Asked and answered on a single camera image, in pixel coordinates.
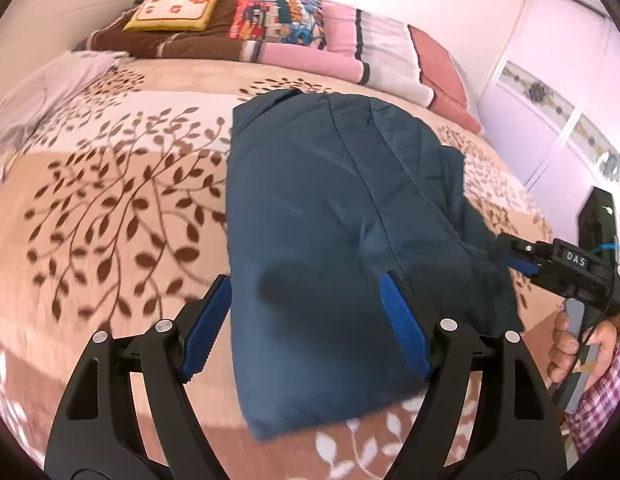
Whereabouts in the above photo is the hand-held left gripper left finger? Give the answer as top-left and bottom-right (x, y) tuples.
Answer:
(45, 274), (234, 480)

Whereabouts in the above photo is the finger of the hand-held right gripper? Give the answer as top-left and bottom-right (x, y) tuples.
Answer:
(496, 233), (541, 277)

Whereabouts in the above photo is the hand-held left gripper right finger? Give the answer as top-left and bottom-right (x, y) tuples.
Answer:
(379, 270), (569, 480)

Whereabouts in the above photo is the colourful cartoon cushion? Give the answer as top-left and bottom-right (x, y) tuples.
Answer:
(227, 0), (327, 52)

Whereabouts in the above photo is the dark blue padded jacket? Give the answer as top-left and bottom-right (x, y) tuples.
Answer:
(226, 88), (526, 442)

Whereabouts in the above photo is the lilac floral pillow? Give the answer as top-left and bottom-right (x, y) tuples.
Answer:
(0, 50), (137, 188)

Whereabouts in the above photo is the yellow flower cushion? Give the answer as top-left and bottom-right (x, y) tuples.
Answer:
(122, 0), (225, 33)

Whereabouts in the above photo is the person's right forearm plaid sleeve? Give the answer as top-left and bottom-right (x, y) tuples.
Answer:
(572, 337), (620, 458)

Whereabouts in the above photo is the beige leaf-printed bed blanket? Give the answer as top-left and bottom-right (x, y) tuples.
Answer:
(0, 52), (583, 480)

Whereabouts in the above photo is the lilac sliding-door wardrobe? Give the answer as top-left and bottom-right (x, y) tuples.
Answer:
(477, 0), (620, 263)

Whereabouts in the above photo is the pink striped folded blanket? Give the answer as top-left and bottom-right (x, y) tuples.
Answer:
(242, 0), (438, 111)

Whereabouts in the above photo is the person's right hand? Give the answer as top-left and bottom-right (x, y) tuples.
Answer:
(546, 307), (620, 396)

